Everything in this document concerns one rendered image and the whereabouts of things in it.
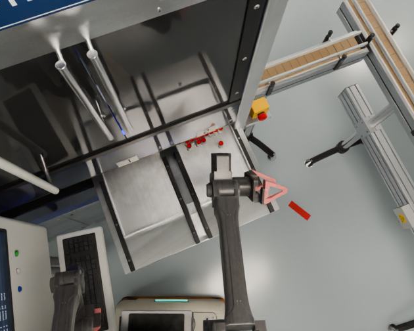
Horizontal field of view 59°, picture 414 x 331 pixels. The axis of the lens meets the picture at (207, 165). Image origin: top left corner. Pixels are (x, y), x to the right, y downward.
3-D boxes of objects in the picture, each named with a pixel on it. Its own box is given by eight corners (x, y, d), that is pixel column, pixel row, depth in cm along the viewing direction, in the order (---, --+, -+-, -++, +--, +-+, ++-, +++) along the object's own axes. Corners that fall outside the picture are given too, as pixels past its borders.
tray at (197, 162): (171, 136, 164) (171, 134, 160) (225, 116, 167) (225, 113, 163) (200, 206, 156) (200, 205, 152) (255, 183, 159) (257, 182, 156)
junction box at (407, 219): (391, 209, 201) (401, 207, 192) (399, 205, 202) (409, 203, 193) (403, 229, 198) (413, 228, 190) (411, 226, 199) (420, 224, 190)
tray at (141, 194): (98, 164, 159) (96, 162, 156) (154, 142, 163) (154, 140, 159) (125, 237, 152) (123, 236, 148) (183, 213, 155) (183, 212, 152)
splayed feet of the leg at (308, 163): (301, 159, 255) (307, 154, 241) (364, 134, 261) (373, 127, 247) (307, 170, 253) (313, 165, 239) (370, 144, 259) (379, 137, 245)
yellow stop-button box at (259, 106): (245, 105, 160) (247, 98, 153) (259, 100, 161) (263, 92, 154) (252, 120, 158) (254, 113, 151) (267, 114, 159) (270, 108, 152)
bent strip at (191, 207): (186, 205, 156) (186, 203, 150) (193, 203, 156) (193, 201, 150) (198, 237, 153) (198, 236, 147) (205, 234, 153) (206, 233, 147)
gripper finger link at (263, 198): (281, 174, 107) (250, 175, 106) (291, 180, 100) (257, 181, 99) (280, 196, 108) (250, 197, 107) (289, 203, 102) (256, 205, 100)
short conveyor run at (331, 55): (235, 112, 172) (239, 98, 156) (222, 85, 175) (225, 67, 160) (363, 64, 180) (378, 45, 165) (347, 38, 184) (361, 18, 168)
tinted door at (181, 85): (127, 138, 128) (71, 39, 71) (239, 96, 133) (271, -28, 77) (127, 140, 128) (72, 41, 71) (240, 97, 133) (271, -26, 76)
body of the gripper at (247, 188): (250, 171, 111) (226, 171, 109) (260, 179, 101) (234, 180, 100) (249, 192, 112) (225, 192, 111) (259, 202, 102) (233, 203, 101)
